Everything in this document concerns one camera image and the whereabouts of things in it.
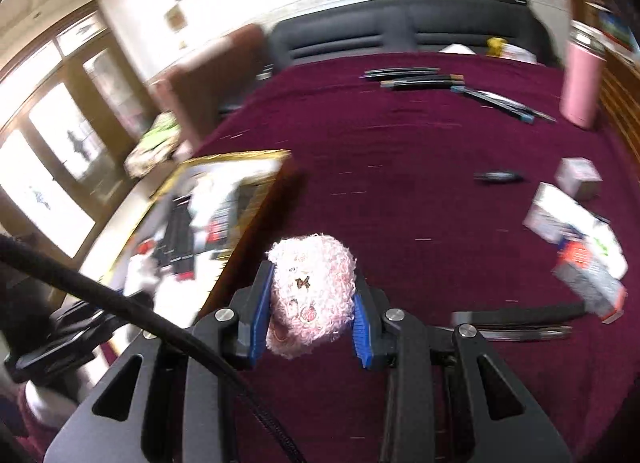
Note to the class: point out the black sofa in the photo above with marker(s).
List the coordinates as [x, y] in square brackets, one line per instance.
[388, 26]

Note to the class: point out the black pen far left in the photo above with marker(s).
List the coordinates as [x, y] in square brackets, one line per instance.
[399, 72]

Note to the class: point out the thick black pen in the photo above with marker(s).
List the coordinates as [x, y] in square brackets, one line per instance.
[519, 316]

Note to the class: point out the gold rimmed white tray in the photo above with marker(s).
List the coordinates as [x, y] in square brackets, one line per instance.
[184, 244]

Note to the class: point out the white blue medicine box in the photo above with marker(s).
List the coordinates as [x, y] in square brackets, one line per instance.
[554, 216]

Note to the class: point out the black gold tipped pen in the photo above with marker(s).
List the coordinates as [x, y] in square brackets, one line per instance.
[424, 82]

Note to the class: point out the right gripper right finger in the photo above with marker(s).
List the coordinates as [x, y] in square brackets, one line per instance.
[450, 397]

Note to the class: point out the pink plush toy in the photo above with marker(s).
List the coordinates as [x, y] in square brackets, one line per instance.
[312, 294]

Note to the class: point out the thin silver tipped pen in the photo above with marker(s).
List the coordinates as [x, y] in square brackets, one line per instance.
[519, 106]

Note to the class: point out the small grey cardboard box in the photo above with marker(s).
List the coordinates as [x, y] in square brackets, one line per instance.
[578, 178]

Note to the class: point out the pink thermos bottle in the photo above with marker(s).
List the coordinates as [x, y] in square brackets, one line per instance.
[584, 64]

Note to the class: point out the wooden glass door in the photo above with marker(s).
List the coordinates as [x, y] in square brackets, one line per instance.
[72, 109]

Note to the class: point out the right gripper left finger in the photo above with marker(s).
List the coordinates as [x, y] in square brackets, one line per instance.
[155, 404]

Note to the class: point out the black teal tipped pen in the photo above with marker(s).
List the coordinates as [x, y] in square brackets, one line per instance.
[504, 107]

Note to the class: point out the brown pink armchair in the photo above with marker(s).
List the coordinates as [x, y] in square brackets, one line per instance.
[195, 87]

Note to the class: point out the clear gel pen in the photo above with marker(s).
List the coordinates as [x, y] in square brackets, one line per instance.
[527, 334]

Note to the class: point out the grey red medicine box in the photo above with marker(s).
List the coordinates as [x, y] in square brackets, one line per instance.
[602, 294]

